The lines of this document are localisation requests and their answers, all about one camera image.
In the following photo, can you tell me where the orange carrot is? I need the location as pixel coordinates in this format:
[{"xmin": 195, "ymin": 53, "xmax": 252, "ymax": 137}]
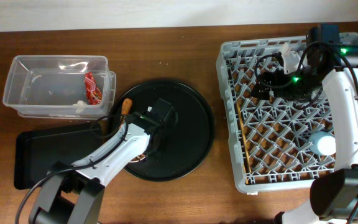
[{"xmin": 121, "ymin": 98, "xmax": 132, "ymax": 123}]

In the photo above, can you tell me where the wooden chopstick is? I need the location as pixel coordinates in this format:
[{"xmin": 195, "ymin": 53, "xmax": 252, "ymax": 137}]
[
  {"xmin": 236, "ymin": 102, "xmax": 252, "ymax": 174},
  {"xmin": 240, "ymin": 123, "xmax": 252, "ymax": 174}
]

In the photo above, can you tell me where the light blue cup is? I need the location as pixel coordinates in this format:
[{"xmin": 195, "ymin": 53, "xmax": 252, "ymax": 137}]
[{"xmin": 309, "ymin": 131, "xmax": 336, "ymax": 156}]

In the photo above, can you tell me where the red snack wrapper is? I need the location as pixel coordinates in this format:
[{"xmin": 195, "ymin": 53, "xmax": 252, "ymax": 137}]
[{"xmin": 84, "ymin": 72, "xmax": 103, "ymax": 105}]

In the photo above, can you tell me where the white tissue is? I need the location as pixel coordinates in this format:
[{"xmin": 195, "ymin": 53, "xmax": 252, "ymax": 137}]
[{"xmin": 73, "ymin": 100, "xmax": 88, "ymax": 113}]

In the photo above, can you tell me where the black rectangular tray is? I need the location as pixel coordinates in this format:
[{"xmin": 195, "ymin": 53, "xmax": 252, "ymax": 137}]
[{"xmin": 14, "ymin": 123, "xmax": 103, "ymax": 190}]

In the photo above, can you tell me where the white bowl with food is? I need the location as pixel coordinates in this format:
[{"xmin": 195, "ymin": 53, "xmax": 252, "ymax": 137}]
[{"xmin": 130, "ymin": 154, "xmax": 146, "ymax": 163}]

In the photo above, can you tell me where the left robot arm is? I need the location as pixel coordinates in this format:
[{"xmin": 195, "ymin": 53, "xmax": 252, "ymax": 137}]
[{"xmin": 14, "ymin": 110, "xmax": 178, "ymax": 223}]

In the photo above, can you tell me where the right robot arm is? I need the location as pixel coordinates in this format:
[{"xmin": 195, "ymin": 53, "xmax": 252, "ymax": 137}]
[{"xmin": 251, "ymin": 24, "xmax": 358, "ymax": 223}]

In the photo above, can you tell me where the grey dishwasher rack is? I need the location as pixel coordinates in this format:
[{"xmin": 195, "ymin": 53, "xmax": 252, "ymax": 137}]
[{"xmin": 216, "ymin": 36, "xmax": 335, "ymax": 194}]

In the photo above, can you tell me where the round black tray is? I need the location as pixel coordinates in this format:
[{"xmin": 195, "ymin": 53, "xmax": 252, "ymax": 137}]
[{"xmin": 109, "ymin": 79, "xmax": 214, "ymax": 182}]

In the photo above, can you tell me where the clear plastic bin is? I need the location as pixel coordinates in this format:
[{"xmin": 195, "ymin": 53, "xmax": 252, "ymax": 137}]
[{"xmin": 2, "ymin": 55, "xmax": 116, "ymax": 119}]

